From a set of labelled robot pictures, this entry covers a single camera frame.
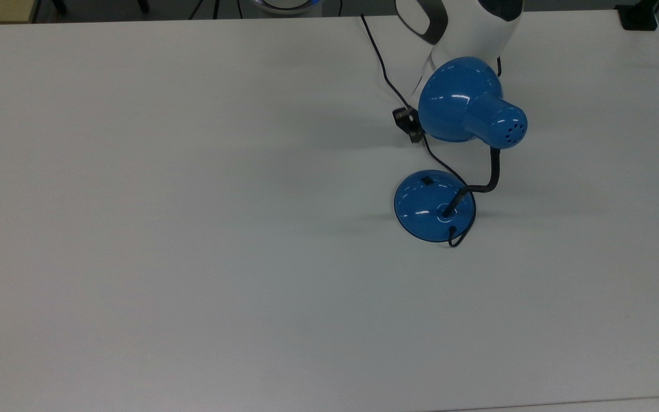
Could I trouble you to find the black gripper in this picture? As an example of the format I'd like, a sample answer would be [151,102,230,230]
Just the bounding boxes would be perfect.
[392,106,426,144]

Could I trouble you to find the blue gooseneck desk lamp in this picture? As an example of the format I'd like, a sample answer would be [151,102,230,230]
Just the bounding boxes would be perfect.
[393,56,529,244]

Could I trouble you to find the black lamp power cable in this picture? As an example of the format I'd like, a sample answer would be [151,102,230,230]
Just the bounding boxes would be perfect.
[360,14,477,249]

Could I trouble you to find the black floor cables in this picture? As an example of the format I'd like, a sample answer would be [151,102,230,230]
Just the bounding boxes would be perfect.
[188,0,245,21]

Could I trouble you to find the black camera stand pole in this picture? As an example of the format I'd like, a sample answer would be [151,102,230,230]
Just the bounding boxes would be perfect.
[614,0,659,32]

